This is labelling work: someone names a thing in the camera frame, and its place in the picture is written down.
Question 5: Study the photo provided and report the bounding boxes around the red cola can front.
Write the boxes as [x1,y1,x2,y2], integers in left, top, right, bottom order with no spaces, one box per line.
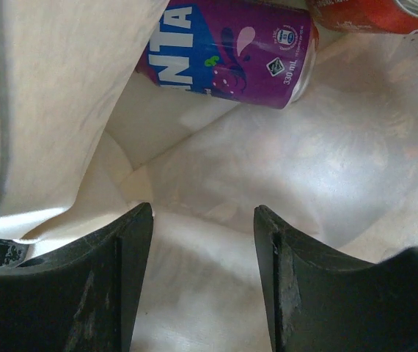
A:
[306,0,418,34]

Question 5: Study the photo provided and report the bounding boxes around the purple Fanta can front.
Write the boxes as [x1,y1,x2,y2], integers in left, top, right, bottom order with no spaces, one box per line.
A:
[136,1,318,109]

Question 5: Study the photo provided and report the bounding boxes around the cream canvas tote bag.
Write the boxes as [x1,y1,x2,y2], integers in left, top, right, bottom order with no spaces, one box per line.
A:
[0,1,418,351]

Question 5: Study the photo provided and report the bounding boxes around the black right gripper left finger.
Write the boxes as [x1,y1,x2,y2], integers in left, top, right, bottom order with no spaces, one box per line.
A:
[0,203,153,351]

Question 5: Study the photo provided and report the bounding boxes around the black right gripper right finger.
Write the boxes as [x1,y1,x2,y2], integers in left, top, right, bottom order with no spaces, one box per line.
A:
[254,205,418,351]

